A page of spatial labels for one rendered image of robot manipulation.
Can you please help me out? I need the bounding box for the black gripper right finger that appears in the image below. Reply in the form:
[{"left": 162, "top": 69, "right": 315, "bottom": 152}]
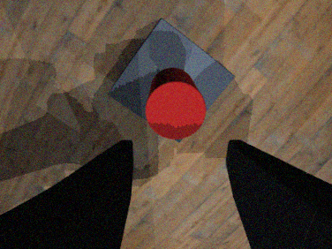
[{"left": 226, "top": 140, "right": 332, "bottom": 249}]

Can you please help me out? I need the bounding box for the red cylinder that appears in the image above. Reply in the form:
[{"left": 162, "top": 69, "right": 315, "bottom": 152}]
[{"left": 146, "top": 68, "right": 206, "bottom": 140}]

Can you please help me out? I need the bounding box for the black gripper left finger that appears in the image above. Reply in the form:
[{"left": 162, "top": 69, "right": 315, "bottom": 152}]
[{"left": 0, "top": 140, "right": 134, "bottom": 249}]

